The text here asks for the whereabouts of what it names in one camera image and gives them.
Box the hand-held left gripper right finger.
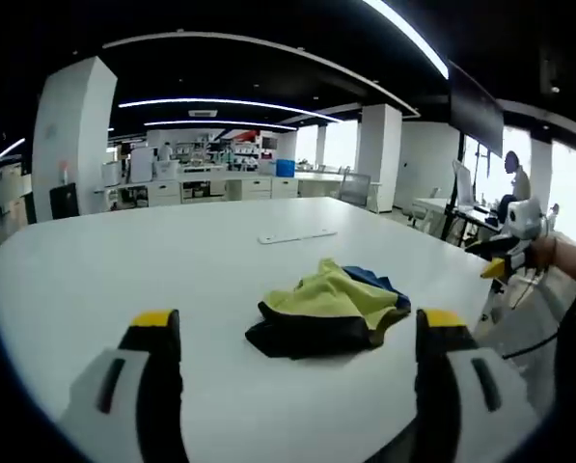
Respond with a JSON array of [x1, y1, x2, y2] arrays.
[[388, 309, 540, 463]]

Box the black hanging monitor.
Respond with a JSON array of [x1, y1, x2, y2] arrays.
[[448, 59, 506, 158]]

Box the person's right hand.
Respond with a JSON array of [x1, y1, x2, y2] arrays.
[[529, 235, 560, 272]]

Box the black chair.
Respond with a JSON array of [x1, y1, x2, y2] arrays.
[[49, 182, 81, 222]]

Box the curved ceiling light strip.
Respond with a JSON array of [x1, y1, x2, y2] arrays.
[[118, 96, 343, 124]]

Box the grey mesh office chair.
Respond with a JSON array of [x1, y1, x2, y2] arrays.
[[338, 172, 372, 204]]

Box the black cable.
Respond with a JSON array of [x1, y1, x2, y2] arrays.
[[502, 282, 560, 361]]

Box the yellow blue grey garment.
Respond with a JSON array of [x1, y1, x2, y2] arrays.
[[244, 258, 413, 361]]

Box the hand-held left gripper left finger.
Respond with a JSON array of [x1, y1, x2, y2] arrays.
[[58, 309, 190, 463]]

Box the white table cover plate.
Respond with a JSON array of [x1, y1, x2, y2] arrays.
[[258, 230, 339, 245]]

